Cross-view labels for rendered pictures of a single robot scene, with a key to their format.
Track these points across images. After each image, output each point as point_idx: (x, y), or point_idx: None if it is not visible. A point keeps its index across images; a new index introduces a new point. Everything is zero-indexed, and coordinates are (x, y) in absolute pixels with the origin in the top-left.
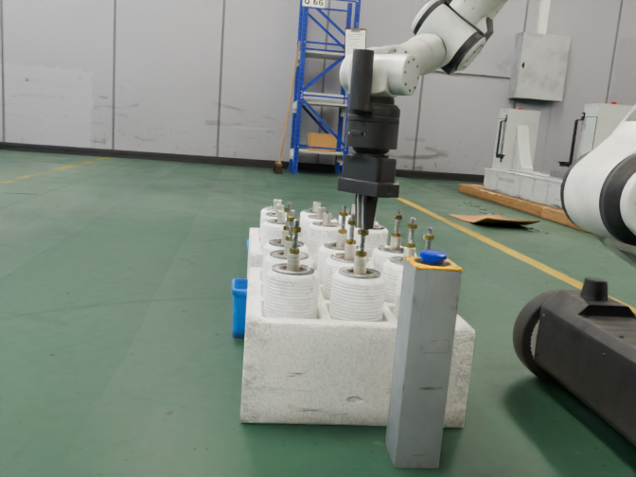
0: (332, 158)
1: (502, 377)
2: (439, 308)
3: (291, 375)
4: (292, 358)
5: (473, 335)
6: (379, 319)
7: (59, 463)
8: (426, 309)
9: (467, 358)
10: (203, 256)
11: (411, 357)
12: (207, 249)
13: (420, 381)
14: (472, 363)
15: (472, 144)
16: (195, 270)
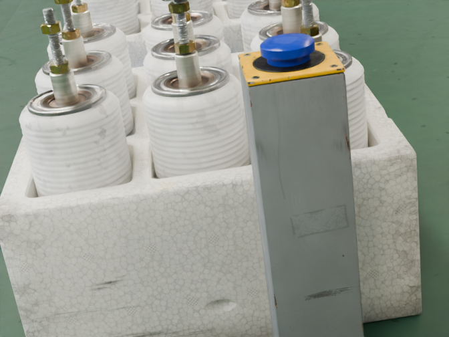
0: None
1: None
2: (313, 150)
3: (99, 287)
4: (93, 259)
5: (413, 161)
6: (239, 160)
7: None
8: (287, 159)
9: (407, 202)
10: (31, 46)
11: (277, 248)
12: (41, 30)
13: (305, 286)
14: (448, 171)
15: None
16: (15, 73)
